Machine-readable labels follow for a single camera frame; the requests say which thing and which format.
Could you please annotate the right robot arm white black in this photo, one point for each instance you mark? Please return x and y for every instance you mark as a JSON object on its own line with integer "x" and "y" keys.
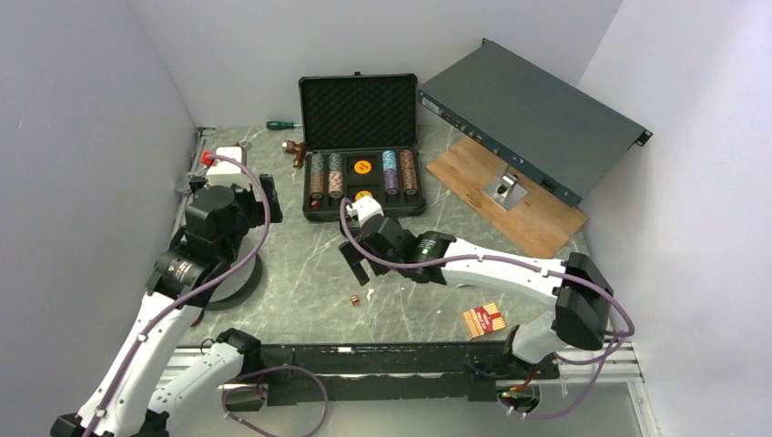
{"x": 576, "y": 297}

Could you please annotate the red playing card deck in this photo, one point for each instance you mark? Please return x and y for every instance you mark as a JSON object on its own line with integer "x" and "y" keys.
{"x": 483, "y": 320}

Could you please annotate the black poker set case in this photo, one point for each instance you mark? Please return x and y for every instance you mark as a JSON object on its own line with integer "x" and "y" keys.
{"x": 360, "y": 116}

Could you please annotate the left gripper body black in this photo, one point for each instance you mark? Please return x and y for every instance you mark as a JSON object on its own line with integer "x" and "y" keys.
{"x": 246, "y": 201}

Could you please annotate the aluminium rail left edge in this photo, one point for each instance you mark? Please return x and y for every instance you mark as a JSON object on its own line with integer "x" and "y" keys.
{"x": 203, "y": 136}

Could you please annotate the copper pipe fitting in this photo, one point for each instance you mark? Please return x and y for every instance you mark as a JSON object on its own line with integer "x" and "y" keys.
{"x": 298, "y": 150}

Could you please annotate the purple chips in case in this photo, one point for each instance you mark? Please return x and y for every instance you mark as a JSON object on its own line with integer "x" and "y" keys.
{"x": 391, "y": 181}

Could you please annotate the blue yellow chip stack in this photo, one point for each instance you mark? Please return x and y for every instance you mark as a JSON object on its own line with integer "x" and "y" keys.
{"x": 335, "y": 163}

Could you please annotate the orange chips slot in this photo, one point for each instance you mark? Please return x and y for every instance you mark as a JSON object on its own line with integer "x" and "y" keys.
{"x": 317, "y": 185}
{"x": 408, "y": 173}

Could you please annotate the orange chips right slot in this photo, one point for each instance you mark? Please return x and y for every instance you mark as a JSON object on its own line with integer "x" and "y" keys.
{"x": 408, "y": 173}

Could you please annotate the grey rack server unit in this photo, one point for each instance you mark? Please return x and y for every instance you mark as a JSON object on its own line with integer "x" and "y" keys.
{"x": 548, "y": 130}

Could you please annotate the green handled screwdriver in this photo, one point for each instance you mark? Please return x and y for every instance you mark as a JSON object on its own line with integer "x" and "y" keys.
{"x": 276, "y": 125}

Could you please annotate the yellow big blind button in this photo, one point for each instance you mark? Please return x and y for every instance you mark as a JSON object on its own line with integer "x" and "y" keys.
{"x": 362, "y": 194}

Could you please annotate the grey perforated metal disc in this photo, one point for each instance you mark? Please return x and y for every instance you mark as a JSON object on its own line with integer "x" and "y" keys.
{"x": 238, "y": 287}

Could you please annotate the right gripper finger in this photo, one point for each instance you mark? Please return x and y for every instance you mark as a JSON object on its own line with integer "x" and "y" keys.
{"x": 380, "y": 266}
{"x": 353, "y": 259}

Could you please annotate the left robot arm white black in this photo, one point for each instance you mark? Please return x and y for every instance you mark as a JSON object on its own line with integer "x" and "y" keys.
{"x": 130, "y": 400}

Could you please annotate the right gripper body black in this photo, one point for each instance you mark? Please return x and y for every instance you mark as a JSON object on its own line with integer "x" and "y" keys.
{"x": 370, "y": 251}

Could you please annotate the wooden board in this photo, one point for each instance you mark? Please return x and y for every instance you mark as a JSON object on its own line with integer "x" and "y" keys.
{"x": 540, "y": 224}

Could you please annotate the yellow small blind button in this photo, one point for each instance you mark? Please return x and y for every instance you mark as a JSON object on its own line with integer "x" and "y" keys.
{"x": 362, "y": 167}

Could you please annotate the light blue chips in case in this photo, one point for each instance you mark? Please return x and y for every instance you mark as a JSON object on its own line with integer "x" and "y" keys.
{"x": 389, "y": 160}

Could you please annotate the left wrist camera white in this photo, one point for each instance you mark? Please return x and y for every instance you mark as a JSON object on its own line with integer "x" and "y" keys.
{"x": 224, "y": 173}

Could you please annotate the blue yellow chips in case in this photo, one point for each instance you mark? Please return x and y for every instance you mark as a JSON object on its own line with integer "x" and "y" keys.
{"x": 317, "y": 164}

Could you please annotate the orange chips left slot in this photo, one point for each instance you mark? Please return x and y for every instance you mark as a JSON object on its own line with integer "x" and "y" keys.
{"x": 317, "y": 185}

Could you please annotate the metal bracket block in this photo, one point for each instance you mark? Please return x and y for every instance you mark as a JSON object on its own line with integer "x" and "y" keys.
{"x": 505, "y": 190}

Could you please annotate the orange chip stack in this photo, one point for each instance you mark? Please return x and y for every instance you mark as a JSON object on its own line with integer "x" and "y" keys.
{"x": 335, "y": 184}

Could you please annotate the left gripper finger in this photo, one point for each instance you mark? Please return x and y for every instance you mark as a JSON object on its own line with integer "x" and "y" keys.
{"x": 269, "y": 209}
{"x": 250, "y": 220}

